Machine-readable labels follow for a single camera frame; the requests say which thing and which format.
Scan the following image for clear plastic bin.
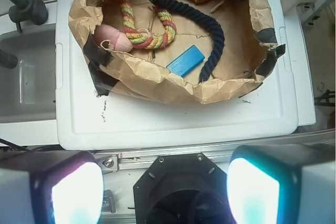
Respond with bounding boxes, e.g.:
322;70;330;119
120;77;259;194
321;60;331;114
1;24;56;123

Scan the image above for white plastic bin lid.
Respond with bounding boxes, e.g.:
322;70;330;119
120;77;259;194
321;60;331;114
55;0;299;151

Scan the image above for aluminium rail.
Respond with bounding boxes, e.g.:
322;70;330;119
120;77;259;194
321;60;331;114
91;134;336;175

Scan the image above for blue rectangular block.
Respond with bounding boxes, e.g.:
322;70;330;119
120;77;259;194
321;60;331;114
166;45;205;77

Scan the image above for multicolour twisted rope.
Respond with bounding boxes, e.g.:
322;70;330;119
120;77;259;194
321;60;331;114
119;0;177;50

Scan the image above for crumpled brown paper bag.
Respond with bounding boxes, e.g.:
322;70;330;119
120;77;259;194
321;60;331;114
69;0;286;104

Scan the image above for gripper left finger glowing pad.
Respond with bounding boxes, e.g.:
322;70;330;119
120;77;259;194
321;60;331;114
1;151;104;223

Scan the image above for black octagonal mount plate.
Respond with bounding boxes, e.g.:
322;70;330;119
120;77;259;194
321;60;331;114
133;153;235;223

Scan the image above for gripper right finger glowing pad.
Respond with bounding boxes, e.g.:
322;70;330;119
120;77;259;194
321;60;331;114
226;144;335;223

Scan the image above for dark navy rope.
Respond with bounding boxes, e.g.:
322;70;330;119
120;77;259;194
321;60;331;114
147;0;225;82

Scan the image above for pink plush toy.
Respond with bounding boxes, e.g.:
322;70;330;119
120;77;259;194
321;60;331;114
92;24;133;52

